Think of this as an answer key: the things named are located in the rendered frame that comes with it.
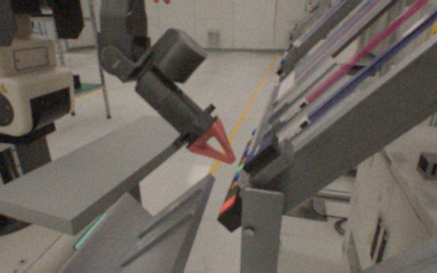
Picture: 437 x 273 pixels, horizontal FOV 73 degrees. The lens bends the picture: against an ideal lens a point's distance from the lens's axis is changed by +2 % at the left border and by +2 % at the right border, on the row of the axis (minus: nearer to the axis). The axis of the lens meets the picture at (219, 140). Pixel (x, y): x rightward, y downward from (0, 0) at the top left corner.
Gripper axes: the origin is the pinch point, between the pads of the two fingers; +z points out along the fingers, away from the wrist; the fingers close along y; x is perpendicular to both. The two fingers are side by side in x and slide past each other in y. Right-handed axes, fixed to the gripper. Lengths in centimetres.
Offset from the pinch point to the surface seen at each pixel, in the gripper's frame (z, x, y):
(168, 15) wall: -301, 230, 872
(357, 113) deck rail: 3.8, -20.4, -10.4
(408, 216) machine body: 36.6, -12.1, 13.7
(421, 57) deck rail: 3.2, -28.3, -10.4
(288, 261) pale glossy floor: 59, 43, 54
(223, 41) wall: -124, 167, 871
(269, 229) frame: 7.2, -4.2, -14.7
